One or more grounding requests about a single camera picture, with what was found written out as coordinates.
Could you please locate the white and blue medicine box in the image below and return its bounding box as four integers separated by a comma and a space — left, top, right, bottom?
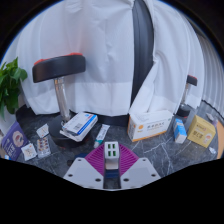
59, 111, 99, 143

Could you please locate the purple box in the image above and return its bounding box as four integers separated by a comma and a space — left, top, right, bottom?
0, 120, 29, 162

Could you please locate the blister pill pack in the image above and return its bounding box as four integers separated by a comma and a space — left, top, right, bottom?
35, 137, 52, 159

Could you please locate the yellow tea box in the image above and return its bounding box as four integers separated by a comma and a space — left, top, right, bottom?
186, 114, 217, 149

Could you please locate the white ointment tube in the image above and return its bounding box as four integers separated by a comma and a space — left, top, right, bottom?
93, 123, 111, 149

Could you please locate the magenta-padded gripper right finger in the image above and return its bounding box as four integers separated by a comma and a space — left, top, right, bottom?
117, 143, 162, 190

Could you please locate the small blue and white box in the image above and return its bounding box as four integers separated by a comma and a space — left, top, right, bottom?
172, 118, 188, 145

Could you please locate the white and orange medicine box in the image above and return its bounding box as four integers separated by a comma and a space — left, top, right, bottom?
126, 109, 174, 143

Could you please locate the green leafy plant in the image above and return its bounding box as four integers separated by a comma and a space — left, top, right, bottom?
0, 57, 29, 121

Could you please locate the white curtain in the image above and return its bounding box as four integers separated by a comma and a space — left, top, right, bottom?
3, 0, 136, 118
129, 0, 205, 116

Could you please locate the grey ribbed curtain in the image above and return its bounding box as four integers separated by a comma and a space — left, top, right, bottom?
196, 33, 224, 118

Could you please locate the black bar stool red rim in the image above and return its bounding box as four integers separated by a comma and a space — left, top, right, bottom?
32, 52, 93, 148
175, 74, 199, 119

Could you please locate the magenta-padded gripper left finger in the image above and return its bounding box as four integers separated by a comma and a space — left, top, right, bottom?
63, 143, 108, 190

